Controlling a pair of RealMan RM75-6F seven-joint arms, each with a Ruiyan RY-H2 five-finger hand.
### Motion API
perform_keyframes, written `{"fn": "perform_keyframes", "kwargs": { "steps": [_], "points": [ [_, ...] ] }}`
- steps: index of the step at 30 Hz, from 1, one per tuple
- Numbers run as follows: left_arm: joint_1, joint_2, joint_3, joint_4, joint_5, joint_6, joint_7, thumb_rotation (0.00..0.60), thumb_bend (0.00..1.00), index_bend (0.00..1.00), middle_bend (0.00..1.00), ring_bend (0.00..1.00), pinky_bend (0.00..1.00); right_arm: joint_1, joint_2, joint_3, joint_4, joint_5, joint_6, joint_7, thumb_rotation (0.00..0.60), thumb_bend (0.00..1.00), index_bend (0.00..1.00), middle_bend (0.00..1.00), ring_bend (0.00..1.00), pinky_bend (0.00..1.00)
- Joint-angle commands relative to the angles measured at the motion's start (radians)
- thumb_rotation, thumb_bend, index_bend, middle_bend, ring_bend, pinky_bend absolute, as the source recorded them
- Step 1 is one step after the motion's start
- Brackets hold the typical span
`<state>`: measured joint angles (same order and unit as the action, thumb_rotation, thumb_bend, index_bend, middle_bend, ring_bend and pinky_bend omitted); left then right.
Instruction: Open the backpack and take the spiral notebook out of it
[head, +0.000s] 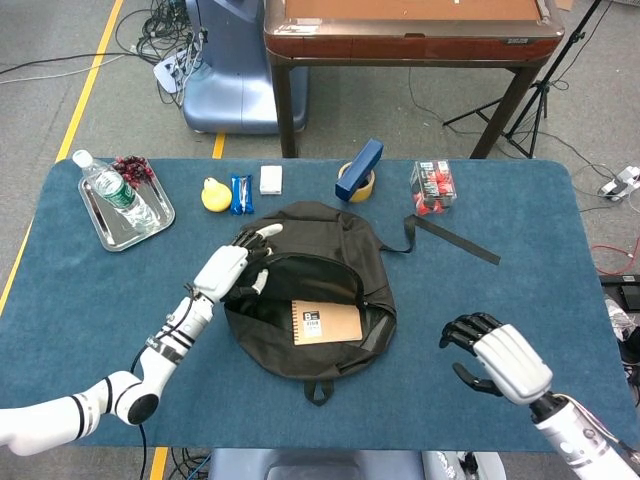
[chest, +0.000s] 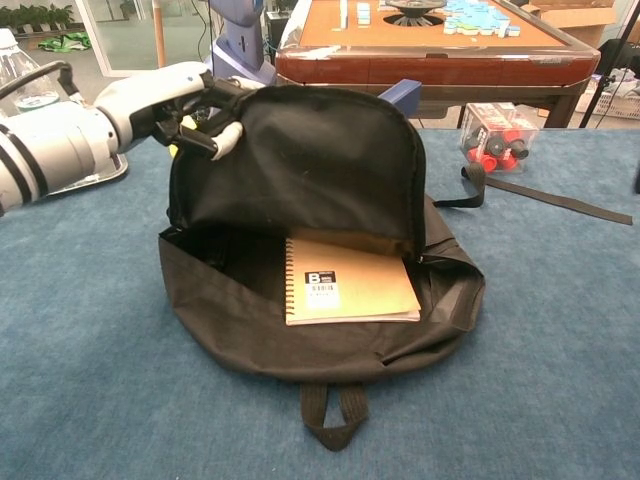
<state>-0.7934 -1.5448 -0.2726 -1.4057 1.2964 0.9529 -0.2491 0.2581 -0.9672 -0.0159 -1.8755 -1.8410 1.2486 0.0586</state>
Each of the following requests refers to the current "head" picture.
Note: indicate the black flat device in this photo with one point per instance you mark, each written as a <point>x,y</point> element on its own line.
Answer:
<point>622,292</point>

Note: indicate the black fabric backpack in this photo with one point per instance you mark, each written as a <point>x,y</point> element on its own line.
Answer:
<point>330,235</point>

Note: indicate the yellow tape roll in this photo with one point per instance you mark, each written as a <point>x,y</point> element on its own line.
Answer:
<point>364,196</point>

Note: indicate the blue felt table mat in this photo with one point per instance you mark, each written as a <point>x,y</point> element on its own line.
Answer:
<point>450,280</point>

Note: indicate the yellow pear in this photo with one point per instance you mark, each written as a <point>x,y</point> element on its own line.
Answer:
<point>216,199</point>

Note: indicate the silver metal tray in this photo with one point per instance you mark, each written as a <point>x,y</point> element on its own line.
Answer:
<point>107,232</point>

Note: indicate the clear box with red items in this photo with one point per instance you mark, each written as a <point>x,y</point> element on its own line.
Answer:
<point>434,187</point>

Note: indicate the blue snack packet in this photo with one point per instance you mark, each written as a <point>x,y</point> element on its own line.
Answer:
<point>242,195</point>

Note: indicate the white power strip with plugs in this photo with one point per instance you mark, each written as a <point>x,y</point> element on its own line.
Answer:
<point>167,72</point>

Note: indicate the brown spiral notebook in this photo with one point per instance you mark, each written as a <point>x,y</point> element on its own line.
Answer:
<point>335,325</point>

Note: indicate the bunch of red grapes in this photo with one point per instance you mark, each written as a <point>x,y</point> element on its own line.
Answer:
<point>134,170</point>

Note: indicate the black tripod stand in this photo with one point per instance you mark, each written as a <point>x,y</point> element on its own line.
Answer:
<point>537,100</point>

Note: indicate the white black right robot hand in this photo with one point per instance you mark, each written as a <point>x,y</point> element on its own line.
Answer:
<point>510,360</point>

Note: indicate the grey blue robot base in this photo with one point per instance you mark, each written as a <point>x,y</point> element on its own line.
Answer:
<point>320,465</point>

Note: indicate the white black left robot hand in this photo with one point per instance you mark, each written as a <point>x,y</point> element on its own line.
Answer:
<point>222,270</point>

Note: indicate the brown wooden table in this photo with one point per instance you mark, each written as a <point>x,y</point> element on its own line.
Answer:
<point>410,47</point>

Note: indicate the small white box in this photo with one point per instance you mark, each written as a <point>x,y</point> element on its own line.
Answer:
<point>271,180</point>

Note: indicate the dark blue rectangular box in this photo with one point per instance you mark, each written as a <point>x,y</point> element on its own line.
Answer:
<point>359,170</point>

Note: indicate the clear plastic water bottle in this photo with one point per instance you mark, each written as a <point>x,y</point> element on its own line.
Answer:
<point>117,192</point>

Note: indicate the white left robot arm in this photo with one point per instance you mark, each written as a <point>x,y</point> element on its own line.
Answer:
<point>160,360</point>

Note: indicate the blue grey machine base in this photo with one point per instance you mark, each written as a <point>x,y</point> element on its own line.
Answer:
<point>230,85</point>

